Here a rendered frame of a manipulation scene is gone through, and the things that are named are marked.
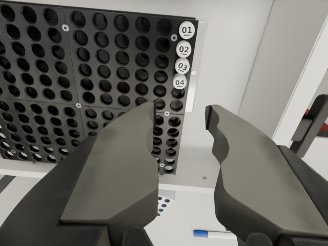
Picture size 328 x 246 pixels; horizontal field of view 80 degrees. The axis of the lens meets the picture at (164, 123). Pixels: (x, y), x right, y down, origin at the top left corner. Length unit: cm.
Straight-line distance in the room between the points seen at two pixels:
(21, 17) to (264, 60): 23
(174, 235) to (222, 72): 51
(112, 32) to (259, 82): 16
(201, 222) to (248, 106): 42
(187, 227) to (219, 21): 53
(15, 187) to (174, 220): 39
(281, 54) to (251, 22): 6
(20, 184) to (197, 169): 28
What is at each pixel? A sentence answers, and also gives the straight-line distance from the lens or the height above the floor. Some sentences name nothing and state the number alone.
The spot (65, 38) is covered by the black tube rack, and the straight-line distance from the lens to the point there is 21.
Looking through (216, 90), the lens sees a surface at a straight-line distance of 27.
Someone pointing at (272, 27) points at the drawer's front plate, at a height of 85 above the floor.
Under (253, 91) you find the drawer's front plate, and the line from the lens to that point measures 26.
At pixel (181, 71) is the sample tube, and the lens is 18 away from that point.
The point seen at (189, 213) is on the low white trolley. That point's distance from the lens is 58.
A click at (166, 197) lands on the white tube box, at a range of 46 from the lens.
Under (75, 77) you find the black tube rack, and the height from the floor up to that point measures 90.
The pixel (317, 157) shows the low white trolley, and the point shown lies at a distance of 51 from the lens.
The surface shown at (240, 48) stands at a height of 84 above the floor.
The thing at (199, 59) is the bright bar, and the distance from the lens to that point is 24.
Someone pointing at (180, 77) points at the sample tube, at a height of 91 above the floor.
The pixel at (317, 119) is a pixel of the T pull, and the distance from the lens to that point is 24.
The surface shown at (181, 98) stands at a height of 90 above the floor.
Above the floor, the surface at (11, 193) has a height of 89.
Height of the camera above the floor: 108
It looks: 58 degrees down
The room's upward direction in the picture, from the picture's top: 175 degrees counter-clockwise
